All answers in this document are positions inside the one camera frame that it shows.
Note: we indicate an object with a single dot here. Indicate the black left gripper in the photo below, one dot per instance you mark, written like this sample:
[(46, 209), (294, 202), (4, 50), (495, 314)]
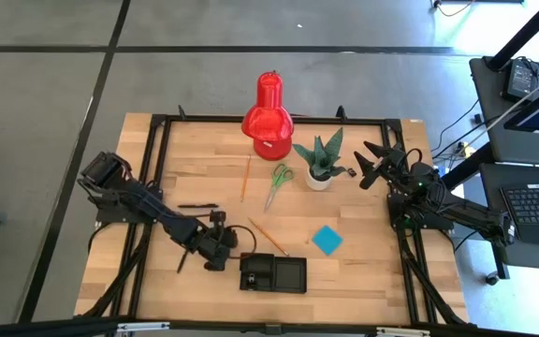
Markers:
[(213, 248)]

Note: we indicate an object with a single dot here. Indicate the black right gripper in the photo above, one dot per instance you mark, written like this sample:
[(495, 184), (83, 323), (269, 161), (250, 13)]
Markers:
[(398, 171)]

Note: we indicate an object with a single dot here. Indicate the small black binder clip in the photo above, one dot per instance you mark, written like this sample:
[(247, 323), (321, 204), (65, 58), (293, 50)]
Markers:
[(352, 172)]

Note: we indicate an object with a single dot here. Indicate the black pen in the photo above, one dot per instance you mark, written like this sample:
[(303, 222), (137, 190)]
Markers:
[(198, 205), (183, 261)]

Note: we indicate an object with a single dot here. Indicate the small silver binder clip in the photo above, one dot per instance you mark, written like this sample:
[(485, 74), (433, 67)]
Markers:
[(251, 280)]

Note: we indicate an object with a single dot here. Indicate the orange pencil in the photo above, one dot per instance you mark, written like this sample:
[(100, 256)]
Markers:
[(268, 237), (245, 180)]

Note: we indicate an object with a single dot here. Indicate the teal sticky note pad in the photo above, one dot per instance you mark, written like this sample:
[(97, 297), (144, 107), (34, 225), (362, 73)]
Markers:
[(327, 239)]

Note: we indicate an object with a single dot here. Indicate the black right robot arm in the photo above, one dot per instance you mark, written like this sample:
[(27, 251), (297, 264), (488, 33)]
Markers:
[(475, 213)]

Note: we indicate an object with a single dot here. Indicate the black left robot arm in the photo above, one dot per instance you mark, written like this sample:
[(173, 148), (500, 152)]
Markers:
[(129, 194)]

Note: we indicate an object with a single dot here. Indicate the black mesh desk organizer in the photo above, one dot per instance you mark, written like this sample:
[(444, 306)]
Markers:
[(290, 276)]

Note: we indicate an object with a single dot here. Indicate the snake plant in white pot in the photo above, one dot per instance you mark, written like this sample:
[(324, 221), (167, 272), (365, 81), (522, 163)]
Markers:
[(321, 161)]

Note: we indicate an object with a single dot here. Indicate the yellow power plug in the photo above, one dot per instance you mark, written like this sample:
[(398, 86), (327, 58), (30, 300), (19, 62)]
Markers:
[(467, 150)]

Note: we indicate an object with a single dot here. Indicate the red desk lamp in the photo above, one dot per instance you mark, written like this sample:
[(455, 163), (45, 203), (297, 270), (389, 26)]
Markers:
[(268, 121)]

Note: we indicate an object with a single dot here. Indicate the black computer cart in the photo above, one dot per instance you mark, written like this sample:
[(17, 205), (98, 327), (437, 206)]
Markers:
[(489, 117)]

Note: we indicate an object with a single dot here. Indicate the black power adapter box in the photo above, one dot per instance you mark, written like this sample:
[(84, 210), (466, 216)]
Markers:
[(520, 79)]

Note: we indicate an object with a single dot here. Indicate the black caster wheel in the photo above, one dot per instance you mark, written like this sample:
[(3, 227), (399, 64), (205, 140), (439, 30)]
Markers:
[(491, 279)]

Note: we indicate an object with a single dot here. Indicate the black laptop keyboard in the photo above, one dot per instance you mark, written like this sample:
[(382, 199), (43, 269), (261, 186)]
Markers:
[(538, 206)]

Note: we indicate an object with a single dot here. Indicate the black upright pole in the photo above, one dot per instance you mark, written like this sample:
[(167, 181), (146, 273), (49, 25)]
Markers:
[(527, 33)]

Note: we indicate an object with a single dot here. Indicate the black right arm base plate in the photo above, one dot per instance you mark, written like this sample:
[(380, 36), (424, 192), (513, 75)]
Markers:
[(440, 224)]

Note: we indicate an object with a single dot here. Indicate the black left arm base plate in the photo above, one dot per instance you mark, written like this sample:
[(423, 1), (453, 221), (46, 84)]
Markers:
[(110, 215)]

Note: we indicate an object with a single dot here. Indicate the black aluminium table frame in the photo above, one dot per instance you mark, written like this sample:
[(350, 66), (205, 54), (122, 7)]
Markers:
[(204, 119)]

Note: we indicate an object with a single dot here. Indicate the black camera rig beam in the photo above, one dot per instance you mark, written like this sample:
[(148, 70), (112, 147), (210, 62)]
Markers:
[(40, 327)]

